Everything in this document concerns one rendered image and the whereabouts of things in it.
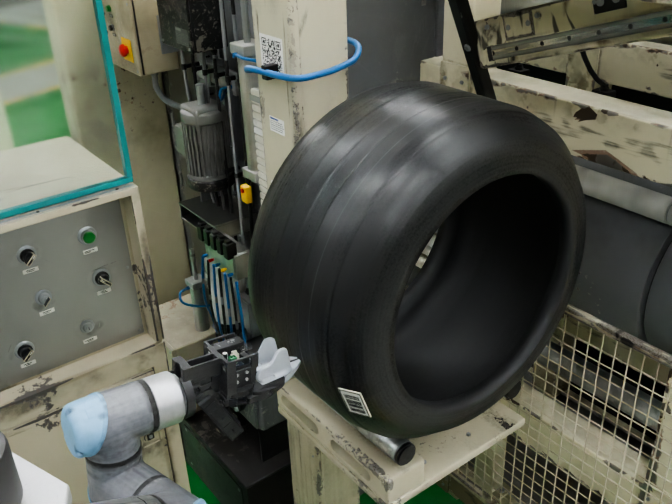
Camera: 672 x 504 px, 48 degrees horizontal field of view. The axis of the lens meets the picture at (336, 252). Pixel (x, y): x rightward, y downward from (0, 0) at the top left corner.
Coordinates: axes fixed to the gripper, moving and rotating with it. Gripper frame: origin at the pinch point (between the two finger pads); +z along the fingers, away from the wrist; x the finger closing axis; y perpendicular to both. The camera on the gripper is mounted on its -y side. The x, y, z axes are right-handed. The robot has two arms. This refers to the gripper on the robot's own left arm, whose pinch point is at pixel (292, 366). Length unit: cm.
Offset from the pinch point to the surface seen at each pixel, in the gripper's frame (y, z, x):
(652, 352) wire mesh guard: -5, 64, -25
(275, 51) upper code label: 42, 17, 33
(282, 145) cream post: 24.5, 19.2, 33.3
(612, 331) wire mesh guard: -5, 64, -17
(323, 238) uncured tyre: 22.7, 2.3, -3.1
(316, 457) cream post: -51, 28, 29
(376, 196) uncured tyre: 29.7, 7.6, -7.7
